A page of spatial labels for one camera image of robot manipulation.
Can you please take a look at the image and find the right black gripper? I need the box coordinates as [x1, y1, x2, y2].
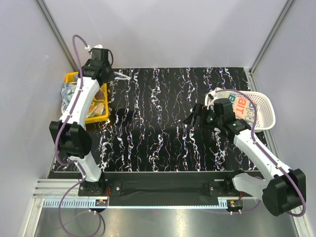
[183, 103, 223, 132]

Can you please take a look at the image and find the blue white patterned towel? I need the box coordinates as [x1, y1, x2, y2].
[61, 82, 77, 113]

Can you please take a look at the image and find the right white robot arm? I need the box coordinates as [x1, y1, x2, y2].
[183, 99, 306, 217]

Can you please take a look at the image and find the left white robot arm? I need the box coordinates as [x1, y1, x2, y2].
[49, 45, 114, 196]

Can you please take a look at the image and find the folded colourful lettered towel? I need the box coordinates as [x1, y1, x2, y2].
[215, 88, 260, 126]

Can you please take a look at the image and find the pile of orange grey cloths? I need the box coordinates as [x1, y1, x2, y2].
[86, 89, 107, 118]

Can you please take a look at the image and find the yellow plastic bin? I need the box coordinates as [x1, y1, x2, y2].
[61, 72, 109, 125]

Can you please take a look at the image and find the white plastic basket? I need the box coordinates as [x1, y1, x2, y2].
[204, 89, 276, 133]

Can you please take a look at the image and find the black marble pattern mat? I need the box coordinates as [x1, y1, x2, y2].
[86, 67, 256, 172]

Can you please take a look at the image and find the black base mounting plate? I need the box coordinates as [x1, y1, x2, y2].
[78, 172, 252, 207]

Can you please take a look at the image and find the aluminium frame rail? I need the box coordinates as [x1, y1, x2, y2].
[33, 179, 78, 198]

